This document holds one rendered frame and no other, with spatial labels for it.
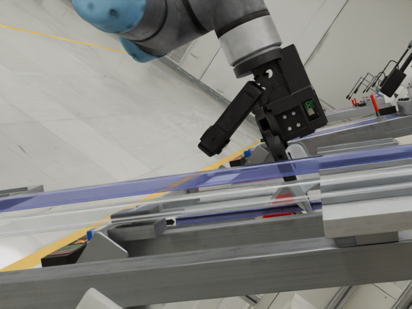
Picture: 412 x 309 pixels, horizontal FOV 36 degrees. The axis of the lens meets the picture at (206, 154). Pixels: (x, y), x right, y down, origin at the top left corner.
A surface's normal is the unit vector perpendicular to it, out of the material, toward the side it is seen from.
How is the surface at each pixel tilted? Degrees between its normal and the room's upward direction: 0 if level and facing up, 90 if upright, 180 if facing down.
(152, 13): 76
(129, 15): 99
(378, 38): 90
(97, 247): 90
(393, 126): 90
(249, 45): 88
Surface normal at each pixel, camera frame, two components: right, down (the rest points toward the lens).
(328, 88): -0.21, 0.07
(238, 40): -0.44, 0.18
